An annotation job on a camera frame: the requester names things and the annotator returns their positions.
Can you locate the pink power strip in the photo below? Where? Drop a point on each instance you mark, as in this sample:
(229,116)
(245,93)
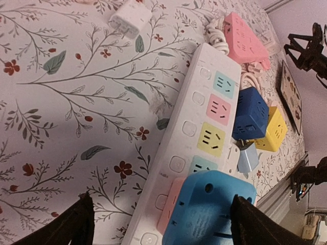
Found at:
(244,46)

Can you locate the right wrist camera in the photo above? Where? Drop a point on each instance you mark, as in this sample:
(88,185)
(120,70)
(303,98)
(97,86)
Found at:
(318,33)

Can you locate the aluminium front rail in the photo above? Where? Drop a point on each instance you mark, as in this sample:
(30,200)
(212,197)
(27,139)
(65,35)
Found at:
(287,197)

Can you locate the white charger with prongs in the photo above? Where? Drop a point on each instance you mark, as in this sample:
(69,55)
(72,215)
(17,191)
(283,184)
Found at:
(130,18)

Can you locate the light blue plug adapter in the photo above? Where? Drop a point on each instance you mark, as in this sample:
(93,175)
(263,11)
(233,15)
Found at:
(248,159)

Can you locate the dark blue cube adapter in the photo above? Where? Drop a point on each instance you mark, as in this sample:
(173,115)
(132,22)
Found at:
(251,118)

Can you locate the floral square tray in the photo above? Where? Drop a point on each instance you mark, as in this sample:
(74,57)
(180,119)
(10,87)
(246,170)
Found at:
(291,98)

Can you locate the right aluminium corner post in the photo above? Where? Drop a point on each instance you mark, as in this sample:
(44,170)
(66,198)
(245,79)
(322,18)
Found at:
(275,5)

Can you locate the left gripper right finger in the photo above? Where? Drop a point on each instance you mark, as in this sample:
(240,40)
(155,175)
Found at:
(251,226)

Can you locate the small pink plug adapter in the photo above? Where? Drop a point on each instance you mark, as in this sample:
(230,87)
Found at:
(258,68)

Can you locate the pink cube adapter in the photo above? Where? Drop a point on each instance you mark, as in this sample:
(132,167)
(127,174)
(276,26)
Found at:
(170,204)

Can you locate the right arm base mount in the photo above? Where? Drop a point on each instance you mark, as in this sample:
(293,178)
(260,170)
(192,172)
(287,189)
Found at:
(313,175)

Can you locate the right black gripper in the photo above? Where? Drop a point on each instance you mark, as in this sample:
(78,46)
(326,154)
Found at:
(311,58)

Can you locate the cyan cube adapter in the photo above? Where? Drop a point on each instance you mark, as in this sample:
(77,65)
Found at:
(202,211)

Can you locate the yellow cube adapter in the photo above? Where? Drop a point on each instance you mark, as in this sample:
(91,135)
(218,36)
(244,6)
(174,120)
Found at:
(275,132)

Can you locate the white plug adapter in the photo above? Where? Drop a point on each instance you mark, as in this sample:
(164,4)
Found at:
(232,158)

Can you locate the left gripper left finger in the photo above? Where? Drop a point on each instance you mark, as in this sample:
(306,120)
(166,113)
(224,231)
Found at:
(75,225)

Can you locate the white power strip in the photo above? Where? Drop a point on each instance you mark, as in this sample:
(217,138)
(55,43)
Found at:
(197,137)

